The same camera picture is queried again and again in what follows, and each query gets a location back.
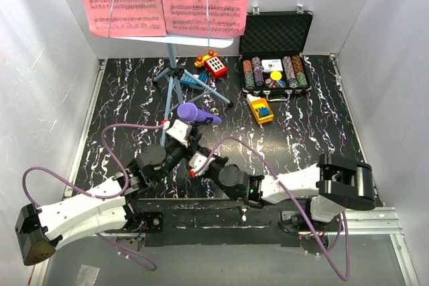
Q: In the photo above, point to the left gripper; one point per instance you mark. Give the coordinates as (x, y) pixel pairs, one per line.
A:
(192, 144)

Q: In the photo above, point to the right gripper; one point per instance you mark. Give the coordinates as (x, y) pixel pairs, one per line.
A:
(218, 158)

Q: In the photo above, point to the purple toy microphone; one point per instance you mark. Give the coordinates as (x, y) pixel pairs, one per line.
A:
(190, 113)

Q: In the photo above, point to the black microphone stand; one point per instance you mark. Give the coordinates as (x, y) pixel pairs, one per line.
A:
(194, 141)

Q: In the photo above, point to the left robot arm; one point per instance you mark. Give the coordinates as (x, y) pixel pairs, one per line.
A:
(42, 230)

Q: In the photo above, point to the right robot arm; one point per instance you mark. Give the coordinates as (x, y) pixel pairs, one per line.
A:
(333, 184)

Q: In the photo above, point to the blue toy brick block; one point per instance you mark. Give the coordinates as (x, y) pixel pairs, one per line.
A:
(191, 82)

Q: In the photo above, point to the yellow toy bin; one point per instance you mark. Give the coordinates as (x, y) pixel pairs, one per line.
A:
(260, 109)

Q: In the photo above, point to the orange yellow toy piece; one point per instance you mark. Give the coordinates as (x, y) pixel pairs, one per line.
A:
(200, 60)

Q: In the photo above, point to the red toy brick block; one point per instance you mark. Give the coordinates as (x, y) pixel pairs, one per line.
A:
(216, 67)

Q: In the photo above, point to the light blue music stand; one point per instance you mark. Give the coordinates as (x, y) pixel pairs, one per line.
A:
(174, 73)

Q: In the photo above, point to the yellow round chip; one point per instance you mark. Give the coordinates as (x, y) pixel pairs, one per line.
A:
(276, 75)

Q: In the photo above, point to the white card deck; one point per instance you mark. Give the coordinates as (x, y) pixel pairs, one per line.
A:
(270, 65)

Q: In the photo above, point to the black poker chip case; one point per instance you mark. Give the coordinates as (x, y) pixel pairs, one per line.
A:
(274, 36)

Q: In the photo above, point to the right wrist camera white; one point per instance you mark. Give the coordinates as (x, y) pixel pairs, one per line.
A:
(199, 164)

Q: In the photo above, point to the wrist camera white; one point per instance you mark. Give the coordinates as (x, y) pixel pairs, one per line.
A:
(180, 132)
(199, 164)

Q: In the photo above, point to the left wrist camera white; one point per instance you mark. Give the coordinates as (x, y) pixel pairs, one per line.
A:
(180, 132)

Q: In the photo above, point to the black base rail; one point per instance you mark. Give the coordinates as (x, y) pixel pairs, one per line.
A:
(173, 222)

